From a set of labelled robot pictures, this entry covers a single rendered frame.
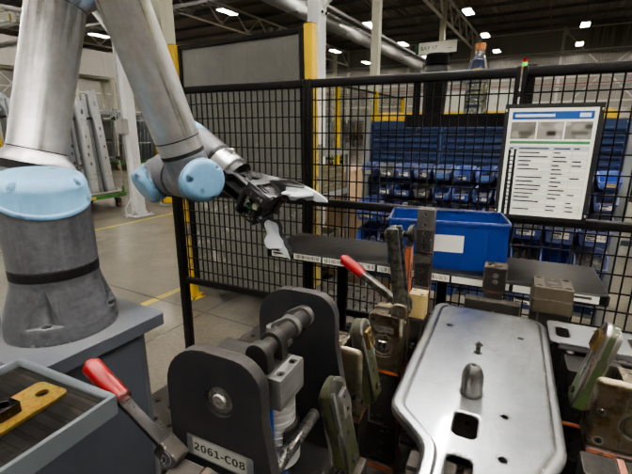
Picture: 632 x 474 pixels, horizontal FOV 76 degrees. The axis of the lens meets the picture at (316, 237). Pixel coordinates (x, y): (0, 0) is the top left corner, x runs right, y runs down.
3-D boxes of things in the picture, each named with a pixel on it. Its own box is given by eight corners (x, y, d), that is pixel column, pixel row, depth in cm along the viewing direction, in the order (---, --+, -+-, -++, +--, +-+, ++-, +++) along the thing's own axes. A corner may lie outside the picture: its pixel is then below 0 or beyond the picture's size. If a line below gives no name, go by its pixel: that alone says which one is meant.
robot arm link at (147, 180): (142, 176, 72) (191, 143, 76) (121, 171, 80) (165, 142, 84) (167, 211, 76) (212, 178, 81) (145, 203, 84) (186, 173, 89)
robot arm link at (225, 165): (223, 175, 90) (238, 144, 86) (238, 187, 89) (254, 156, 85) (200, 179, 83) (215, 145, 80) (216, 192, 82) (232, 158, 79)
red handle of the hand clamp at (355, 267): (406, 309, 74) (339, 255, 77) (399, 317, 75) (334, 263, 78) (411, 301, 78) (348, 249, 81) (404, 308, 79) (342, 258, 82)
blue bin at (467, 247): (506, 274, 103) (513, 225, 100) (386, 263, 111) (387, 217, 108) (497, 255, 119) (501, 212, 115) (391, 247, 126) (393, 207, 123)
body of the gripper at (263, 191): (254, 229, 79) (211, 192, 81) (277, 220, 86) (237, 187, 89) (272, 197, 75) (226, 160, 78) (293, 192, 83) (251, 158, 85)
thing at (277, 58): (327, 327, 293) (330, 24, 242) (318, 336, 281) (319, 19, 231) (194, 292, 357) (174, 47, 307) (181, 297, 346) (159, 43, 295)
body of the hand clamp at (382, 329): (393, 475, 83) (402, 319, 74) (361, 464, 86) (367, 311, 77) (401, 455, 88) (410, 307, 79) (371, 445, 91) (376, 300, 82)
